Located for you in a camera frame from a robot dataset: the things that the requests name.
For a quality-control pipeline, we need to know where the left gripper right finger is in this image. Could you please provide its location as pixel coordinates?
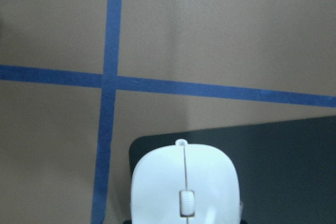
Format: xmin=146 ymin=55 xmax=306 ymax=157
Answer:
xmin=240 ymin=219 xmax=248 ymax=224

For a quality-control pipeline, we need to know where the white computer mouse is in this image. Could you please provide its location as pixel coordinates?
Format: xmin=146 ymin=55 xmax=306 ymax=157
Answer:
xmin=130 ymin=138 xmax=243 ymax=223

